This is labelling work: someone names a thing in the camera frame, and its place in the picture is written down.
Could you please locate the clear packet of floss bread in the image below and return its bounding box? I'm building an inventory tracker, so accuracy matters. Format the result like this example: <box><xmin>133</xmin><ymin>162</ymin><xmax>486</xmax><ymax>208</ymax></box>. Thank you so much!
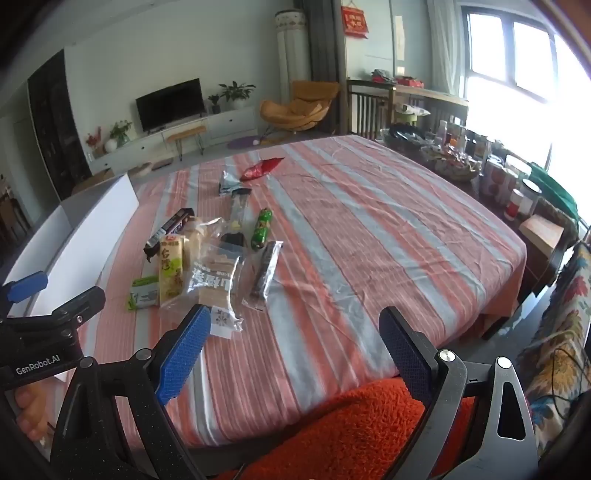
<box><xmin>182</xmin><ymin>217</ymin><xmax>232</xmax><ymax>273</ymax></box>

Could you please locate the white sheer curtain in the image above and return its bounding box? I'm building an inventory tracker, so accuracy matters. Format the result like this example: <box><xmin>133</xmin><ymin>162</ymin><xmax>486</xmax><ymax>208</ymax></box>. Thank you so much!
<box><xmin>427</xmin><ymin>0</ymin><xmax>469</xmax><ymax>97</ymax></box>

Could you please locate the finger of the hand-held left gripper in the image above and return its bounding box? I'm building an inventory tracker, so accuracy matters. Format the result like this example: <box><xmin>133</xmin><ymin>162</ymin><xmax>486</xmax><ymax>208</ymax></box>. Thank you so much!
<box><xmin>44</xmin><ymin>286</ymin><xmax>107</xmax><ymax>334</ymax></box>
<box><xmin>0</xmin><ymin>271</ymin><xmax>49</xmax><ymax>317</ymax></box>

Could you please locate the orange lounge chair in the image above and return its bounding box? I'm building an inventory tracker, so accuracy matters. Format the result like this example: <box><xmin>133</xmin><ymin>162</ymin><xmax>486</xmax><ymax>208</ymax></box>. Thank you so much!
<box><xmin>259</xmin><ymin>80</ymin><xmax>340</xmax><ymax>137</ymax></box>

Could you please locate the basket of small things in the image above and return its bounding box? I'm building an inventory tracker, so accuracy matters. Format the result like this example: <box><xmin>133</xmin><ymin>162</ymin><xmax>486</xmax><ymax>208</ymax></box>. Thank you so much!
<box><xmin>418</xmin><ymin>145</ymin><xmax>481</xmax><ymax>181</ymax></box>

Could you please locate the wooden bench stool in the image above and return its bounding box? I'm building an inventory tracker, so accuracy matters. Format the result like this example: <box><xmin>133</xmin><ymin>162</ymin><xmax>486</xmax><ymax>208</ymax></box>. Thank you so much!
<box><xmin>165</xmin><ymin>124</ymin><xmax>207</xmax><ymax>160</ymax></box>

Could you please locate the yellow rice cracker packet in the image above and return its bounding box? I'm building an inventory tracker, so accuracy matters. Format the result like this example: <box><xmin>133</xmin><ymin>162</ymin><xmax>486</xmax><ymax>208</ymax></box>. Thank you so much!
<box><xmin>158</xmin><ymin>233</ymin><xmax>191</xmax><ymax>305</ymax></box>

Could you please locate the grey curtain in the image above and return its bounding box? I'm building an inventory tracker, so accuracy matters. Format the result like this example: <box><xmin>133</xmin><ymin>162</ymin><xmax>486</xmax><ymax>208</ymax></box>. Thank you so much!
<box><xmin>295</xmin><ymin>0</ymin><xmax>345</xmax><ymax>100</ymax></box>

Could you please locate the cluster of bottles and jars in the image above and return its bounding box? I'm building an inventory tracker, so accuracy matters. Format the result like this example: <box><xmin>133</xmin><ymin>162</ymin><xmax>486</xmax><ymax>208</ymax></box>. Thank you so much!
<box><xmin>429</xmin><ymin>117</ymin><xmax>499</xmax><ymax>158</ymax></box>

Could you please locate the wooden box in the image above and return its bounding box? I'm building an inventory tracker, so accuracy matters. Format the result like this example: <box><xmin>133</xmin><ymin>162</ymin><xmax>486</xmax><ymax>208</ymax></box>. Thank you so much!
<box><xmin>519</xmin><ymin>215</ymin><xmax>566</xmax><ymax>259</ymax></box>

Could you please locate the red snack packet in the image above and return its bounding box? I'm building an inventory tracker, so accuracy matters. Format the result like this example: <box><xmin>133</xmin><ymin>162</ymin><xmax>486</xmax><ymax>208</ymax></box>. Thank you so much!
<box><xmin>239</xmin><ymin>157</ymin><xmax>286</xmax><ymax>182</ymax></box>

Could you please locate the large clear printed bread packet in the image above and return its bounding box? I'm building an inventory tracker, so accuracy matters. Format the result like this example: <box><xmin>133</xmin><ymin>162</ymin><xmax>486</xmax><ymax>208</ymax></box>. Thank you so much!
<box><xmin>159</xmin><ymin>242</ymin><xmax>247</xmax><ymax>340</ymax></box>

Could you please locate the plant in white vase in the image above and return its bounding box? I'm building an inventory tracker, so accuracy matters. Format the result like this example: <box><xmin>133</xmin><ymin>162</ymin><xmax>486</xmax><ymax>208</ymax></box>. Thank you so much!
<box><xmin>108</xmin><ymin>120</ymin><xmax>133</xmax><ymax>152</ymax></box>

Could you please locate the small green white packet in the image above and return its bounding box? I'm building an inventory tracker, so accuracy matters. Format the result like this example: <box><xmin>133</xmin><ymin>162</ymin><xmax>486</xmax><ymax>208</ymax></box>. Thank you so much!
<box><xmin>127</xmin><ymin>275</ymin><xmax>161</xmax><ymax>311</ymax></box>

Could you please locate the white blue triangular snack packet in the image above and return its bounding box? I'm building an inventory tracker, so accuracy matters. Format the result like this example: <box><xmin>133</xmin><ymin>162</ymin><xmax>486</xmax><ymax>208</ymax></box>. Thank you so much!
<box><xmin>218</xmin><ymin>170</ymin><xmax>252</xmax><ymax>197</ymax></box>

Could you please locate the floral cloth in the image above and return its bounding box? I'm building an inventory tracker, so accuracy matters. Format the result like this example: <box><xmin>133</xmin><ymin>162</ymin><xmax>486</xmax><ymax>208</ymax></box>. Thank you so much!
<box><xmin>517</xmin><ymin>244</ymin><xmax>591</xmax><ymax>457</ymax></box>

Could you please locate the black display cabinet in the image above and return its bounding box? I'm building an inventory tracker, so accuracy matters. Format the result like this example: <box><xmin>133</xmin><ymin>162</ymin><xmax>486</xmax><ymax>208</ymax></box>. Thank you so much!
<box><xmin>28</xmin><ymin>50</ymin><xmax>93</xmax><ymax>201</ymax></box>

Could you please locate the dark wooden side table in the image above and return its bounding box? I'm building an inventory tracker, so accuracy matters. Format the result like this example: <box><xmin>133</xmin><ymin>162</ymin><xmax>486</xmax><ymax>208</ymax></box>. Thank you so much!
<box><xmin>346</xmin><ymin>78</ymin><xmax>469</xmax><ymax>144</ymax></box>

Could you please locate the window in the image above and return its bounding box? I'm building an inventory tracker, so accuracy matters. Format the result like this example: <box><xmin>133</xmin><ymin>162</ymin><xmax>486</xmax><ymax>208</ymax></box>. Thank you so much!
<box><xmin>462</xmin><ymin>7</ymin><xmax>591</xmax><ymax>176</ymax></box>

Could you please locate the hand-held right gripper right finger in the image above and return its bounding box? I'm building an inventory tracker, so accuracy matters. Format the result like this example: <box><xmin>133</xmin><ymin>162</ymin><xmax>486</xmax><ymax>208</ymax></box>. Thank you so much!
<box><xmin>379</xmin><ymin>305</ymin><xmax>541</xmax><ymax>480</ymax></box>

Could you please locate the white television cabinet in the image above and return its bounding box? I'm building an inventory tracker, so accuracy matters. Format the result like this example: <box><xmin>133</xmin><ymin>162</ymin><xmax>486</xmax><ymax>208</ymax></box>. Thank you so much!
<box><xmin>88</xmin><ymin>107</ymin><xmax>259</xmax><ymax>174</ymax></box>

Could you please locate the green cloth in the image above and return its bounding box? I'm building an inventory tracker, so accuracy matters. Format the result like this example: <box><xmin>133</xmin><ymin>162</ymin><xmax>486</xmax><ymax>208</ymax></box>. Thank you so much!
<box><xmin>529</xmin><ymin>164</ymin><xmax>578</xmax><ymax>220</ymax></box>

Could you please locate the purple rug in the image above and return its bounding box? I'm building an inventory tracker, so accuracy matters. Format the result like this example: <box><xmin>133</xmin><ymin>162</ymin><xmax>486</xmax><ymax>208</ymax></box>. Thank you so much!
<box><xmin>227</xmin><ymin>134</ymin><xmax>273</xmax><ymax>149</ymax></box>

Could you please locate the cluster of red white tins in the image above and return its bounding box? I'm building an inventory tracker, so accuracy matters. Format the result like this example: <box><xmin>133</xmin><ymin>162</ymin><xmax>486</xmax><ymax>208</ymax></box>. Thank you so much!
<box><xmin>480</xmin><ymin>157</ymin><xmax>543</xmax><ymax>222</ymax></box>

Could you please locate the red hanging decoration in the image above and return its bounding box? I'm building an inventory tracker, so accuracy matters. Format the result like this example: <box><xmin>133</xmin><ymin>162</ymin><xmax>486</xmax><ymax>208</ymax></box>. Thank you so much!
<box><xmin>341</xmin><ymin>4</ymin><xmax>369</xmax><ymax>38</ymax></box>

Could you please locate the large leafy potted plant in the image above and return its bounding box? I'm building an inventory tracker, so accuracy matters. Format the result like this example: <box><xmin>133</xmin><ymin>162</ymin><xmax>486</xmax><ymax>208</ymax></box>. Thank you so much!
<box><xmin>218</xmin><ymin>82</ymin><xmax>256</xmax><ymax>110</ymax></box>

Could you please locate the black cable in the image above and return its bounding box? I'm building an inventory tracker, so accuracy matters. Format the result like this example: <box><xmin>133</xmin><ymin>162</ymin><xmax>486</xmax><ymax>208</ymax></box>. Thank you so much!
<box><xmin>531</xmin><ymin>346</ymin><xmax>583</xmax><ymax>416</ymax></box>

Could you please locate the person's left hand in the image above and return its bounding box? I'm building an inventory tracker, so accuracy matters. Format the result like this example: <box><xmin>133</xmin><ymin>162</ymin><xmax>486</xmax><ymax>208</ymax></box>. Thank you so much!
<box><xmin>14</xmin><ymin>385</ymin><xmax>54</xmax><ymax>446</ymax></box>

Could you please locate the orange fluffy blanket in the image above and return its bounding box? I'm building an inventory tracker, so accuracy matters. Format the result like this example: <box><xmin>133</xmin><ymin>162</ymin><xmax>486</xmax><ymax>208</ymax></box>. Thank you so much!
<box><xmin>215</xmin><ymin>376</ymin><xmax>476</xmax><ymax>480</ymax></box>

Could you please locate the clear packet with black top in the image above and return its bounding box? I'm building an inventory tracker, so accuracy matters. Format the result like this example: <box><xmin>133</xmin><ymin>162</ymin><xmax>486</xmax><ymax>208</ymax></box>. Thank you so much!
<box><xmin>229</xmin><ymin>187</ymin><xmax>252</xmax><ymax>232</ymax></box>

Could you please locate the black snack bar packet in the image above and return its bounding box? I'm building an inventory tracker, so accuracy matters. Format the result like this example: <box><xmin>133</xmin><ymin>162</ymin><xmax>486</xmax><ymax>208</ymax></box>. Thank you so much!
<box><xmin>144</xmin><ymin>208</ymin><xmax>195</xmax><ymax>259</ymax></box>

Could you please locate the black television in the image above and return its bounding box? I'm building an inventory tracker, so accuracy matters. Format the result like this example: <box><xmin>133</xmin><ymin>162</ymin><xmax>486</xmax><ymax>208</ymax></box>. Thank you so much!
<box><xmin>135</xmin><ymin>78</ymin><xmax>206</xmax><ymax>134</ymax></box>

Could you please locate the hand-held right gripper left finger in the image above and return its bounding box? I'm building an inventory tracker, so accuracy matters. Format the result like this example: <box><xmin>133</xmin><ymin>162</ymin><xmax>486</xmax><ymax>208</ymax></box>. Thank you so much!
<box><xmin>48</xmin><ymin>304</ymin><xmax>212</xmax><ymax>480</ymax></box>

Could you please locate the white board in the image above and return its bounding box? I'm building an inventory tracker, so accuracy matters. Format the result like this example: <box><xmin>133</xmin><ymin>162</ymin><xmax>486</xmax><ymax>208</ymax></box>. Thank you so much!
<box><xmin>0</xmin><ymin>174</ymin><xmax>139</xmax><ymax>384</ymax></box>

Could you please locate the long dark snack packet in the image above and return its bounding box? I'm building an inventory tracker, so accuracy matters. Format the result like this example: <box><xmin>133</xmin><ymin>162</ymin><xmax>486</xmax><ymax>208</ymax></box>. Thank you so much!
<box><xmin>241</xmin><ymin>240</ymin><xmax>283</xmax><ymax>312</ymax></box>

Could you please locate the white standing air conditioner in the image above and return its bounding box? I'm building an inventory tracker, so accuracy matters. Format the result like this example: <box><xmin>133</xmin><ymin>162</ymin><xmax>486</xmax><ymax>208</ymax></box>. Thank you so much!
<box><xmin>274</xmin><ymin>9</ymin><xmax>315</xmax><ymax>100</ymax></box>

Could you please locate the green sausage packet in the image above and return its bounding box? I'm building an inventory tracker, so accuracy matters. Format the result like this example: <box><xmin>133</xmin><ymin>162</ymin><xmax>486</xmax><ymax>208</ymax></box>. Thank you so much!
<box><xmin>250</xmin><ymin>209</ymin><xmax>273</xmax><ymax>251</ymax></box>

